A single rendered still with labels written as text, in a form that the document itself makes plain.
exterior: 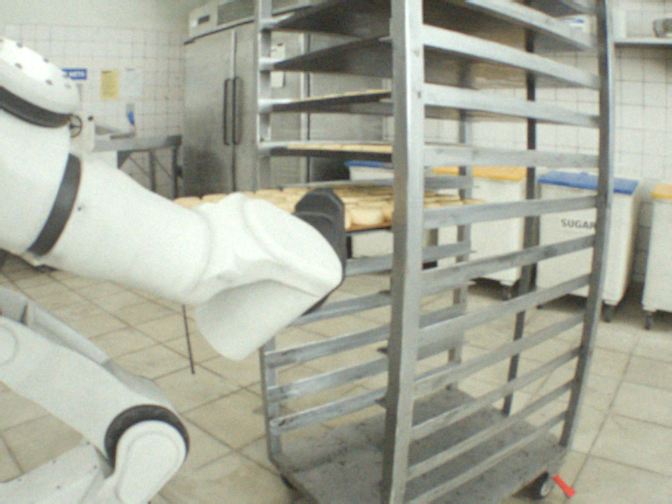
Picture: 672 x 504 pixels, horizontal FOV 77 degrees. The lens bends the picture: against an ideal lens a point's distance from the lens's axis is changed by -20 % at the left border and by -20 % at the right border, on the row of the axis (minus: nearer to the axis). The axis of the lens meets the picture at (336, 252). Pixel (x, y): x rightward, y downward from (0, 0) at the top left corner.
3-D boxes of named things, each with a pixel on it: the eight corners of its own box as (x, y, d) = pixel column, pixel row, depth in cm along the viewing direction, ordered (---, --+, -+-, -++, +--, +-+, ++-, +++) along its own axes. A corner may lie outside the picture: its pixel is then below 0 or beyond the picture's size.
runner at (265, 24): (265, 27, 94) (265, 14, 93) (259, 30, 96) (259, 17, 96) (479, 60, 129) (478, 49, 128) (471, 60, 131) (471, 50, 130)
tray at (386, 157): (401, 164, 70) (401, 153, 70) (269, 155, 103) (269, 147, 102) (596, 166, 102) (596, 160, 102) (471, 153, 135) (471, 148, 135)
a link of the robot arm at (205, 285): (357, 289, 42) (239, 235, 32) (279, 349, 45) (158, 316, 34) (326, 231, 46) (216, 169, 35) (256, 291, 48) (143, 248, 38)
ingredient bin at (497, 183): (427, 290, 305) (431, 160, 288) (471, 269, 353) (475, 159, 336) (510, 307, 271) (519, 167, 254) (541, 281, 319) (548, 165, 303)
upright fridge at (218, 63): (382, 253, 401) (381, -5, 356) (299, 277, 334) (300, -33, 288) (258, 231, 489) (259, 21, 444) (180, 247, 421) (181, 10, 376)
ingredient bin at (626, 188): (526, 310, 265) (536, 169, 248) (557, 284, 312) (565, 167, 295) (615, 328, 231) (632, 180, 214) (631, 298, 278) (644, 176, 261)
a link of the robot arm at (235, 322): (359, 272, 50) (335, 312, 39) (280, 334, 53) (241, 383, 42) (281, 180, 49) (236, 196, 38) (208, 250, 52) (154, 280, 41)
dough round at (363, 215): (391, 222, 74) (391, 208, 74) (367, 226, 71) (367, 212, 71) (365, 218, 78) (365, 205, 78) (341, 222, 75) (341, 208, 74)
